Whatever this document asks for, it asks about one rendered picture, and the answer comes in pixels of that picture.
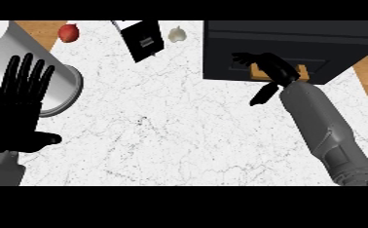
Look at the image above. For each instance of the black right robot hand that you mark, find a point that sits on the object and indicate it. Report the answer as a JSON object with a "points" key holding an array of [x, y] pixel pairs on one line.
{"points": [[274, 67]]}

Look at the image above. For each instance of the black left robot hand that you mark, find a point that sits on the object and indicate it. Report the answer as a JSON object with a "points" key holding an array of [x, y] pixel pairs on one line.
{"points": [[20, 115]]}

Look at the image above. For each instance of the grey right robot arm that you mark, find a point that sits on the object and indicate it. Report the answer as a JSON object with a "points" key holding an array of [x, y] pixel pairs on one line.
{"points": [[326, 134]]}

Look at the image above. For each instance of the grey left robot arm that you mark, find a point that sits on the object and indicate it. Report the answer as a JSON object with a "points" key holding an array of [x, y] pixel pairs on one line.
{"points": [[10, 170]]}

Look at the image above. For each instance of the dark grey drawer front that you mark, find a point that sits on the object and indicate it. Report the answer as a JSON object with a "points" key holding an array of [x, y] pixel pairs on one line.
{"points": [[288, 48]]}

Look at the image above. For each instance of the large white cup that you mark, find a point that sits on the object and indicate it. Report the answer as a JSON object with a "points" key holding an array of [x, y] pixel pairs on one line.
{"points": [[39, 72]]}

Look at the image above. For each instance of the white garlic bulb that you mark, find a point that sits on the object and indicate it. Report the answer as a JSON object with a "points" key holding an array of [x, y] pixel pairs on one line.
{"points": [[177, 34]]}

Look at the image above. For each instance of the red onion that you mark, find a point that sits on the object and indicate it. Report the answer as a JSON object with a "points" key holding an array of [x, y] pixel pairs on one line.
{"points": [[69, 32]]}

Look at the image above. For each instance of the black box appliance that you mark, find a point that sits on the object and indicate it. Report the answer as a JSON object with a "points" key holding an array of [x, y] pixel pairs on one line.
{"points": [[143, 40]]}

